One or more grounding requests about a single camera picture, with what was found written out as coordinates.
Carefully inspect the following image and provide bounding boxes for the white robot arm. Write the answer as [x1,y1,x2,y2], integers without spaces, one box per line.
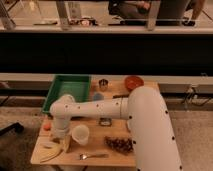
[49,86,183,171]

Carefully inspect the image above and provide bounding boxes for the green plastic tray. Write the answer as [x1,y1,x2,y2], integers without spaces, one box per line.
[42,75,91,114]

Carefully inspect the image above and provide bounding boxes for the white paper cup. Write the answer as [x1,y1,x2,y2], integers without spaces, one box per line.
[71,124,90,146]

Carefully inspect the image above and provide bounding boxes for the wooden table board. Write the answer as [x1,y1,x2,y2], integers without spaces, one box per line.
[30,79,160,168]

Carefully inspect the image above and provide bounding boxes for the metal fork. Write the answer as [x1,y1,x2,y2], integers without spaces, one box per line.
[79,154,109,160]

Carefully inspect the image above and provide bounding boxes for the orange carrot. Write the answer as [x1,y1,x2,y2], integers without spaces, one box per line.
[43,122,51,131]

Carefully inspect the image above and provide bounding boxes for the blue plastic cup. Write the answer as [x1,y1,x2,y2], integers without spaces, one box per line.
[92,93,104,101]

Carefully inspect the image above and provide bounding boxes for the bunch of dark grapes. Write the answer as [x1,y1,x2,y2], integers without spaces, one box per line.
[104,136,133,155]

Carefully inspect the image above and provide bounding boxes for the small metal cup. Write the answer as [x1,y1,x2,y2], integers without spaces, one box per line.
[99,79,108,91]

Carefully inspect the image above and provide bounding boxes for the red bowl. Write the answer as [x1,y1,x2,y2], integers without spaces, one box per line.
[124,76,144,91]

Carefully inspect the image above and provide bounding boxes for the person seated in background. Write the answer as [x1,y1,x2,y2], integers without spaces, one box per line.
[108,0,206,26]

